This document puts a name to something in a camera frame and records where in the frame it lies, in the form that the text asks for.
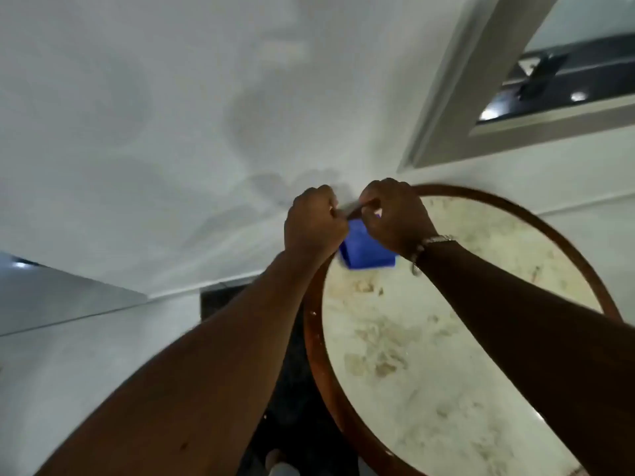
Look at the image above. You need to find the silver bracelet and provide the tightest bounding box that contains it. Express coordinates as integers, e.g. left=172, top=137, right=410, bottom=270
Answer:
left=409, top=234, right=457, bottom=277

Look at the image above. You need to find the person's left forearm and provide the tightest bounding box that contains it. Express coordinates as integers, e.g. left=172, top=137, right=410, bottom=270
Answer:
left=34, top=248, right=338, bottom=476

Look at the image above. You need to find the round marble-top table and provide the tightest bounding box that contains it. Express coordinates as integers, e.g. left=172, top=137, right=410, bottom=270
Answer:
left=303, top=183, right=624, bottom=476

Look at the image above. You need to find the person's right hand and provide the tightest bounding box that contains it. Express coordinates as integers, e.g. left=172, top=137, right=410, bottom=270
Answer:
left=358, top=178, right=441, bottom=260

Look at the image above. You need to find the blue microfiber cloth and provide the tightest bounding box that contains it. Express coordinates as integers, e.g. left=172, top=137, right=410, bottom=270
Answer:
left=339, top=218, right=398, bottom=270

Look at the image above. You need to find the framed abstract wall picture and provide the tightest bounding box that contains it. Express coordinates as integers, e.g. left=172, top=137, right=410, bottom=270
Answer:
left=398, top=0, right=635, bottom=172

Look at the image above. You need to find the person's right forearm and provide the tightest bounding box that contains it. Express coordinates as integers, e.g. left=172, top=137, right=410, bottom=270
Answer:
left=415, top=241, right=635, bottom=476

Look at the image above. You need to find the person's left hand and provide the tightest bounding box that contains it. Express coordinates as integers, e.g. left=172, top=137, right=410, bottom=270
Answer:
left=283, top=184, right=350, bottom=261

